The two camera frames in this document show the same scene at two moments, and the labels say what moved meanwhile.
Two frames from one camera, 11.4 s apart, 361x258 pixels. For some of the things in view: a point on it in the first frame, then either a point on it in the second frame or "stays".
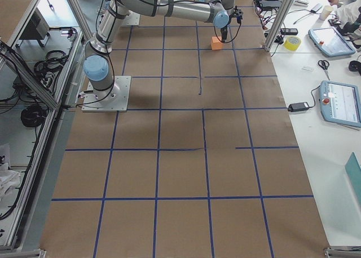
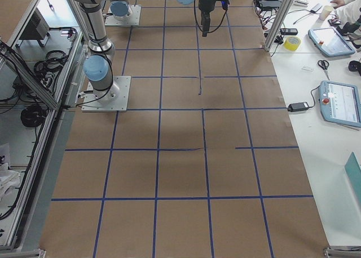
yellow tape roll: (292, 43) stays
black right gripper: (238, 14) -> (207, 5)
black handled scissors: (324, 64) stays
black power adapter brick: (298, 106) stays
